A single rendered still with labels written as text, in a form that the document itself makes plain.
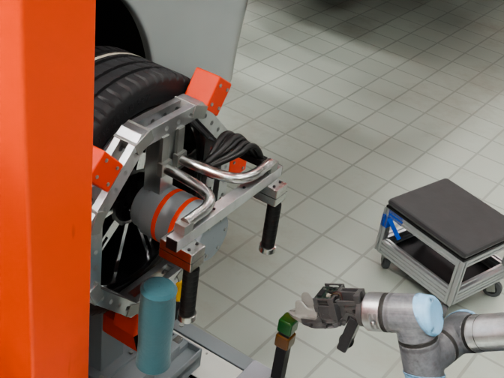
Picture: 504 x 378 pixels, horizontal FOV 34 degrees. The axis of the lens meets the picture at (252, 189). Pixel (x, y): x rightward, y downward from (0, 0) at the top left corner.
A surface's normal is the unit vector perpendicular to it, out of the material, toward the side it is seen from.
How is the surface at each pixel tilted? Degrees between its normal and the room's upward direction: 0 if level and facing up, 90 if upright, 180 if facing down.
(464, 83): 0
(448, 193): 0
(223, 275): 0
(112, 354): 90
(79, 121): 90
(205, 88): 55
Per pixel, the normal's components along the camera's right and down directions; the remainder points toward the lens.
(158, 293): 0.12, -0.83
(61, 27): 0.83, 0.39
